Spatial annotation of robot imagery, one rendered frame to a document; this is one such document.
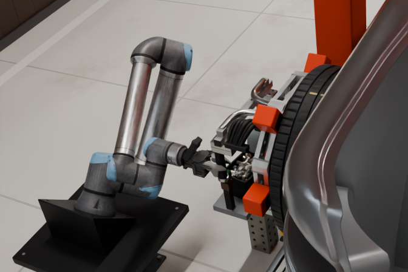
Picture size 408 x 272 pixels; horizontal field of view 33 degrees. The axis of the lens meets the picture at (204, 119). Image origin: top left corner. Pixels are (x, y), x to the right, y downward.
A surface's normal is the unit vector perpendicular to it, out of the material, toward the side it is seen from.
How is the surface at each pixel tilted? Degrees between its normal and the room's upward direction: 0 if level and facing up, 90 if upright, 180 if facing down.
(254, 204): 90
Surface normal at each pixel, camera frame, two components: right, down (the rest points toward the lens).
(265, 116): -0.42, -0.33
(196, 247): -0.15, -0.80
